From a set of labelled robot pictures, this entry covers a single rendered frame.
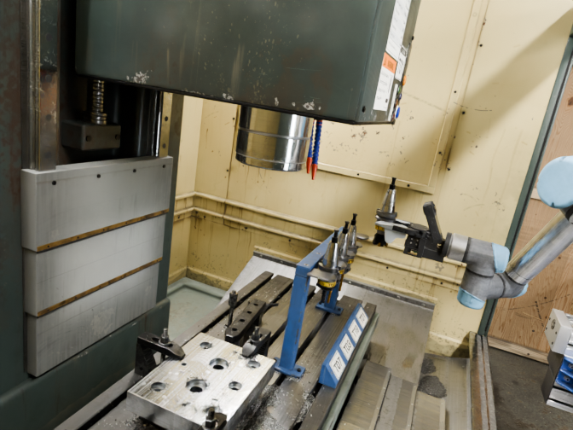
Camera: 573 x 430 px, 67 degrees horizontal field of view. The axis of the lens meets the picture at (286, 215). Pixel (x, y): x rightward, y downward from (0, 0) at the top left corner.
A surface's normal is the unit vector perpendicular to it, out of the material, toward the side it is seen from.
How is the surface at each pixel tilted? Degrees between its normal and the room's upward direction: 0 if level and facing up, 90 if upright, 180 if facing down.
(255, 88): 90
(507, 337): 90
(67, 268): 89
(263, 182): 89
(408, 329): 24
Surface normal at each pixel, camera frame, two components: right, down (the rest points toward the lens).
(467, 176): -0.38, 0.23
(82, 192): 0.92, 0.24
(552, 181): -0.93, -0.13
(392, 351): -0.01, -0.79
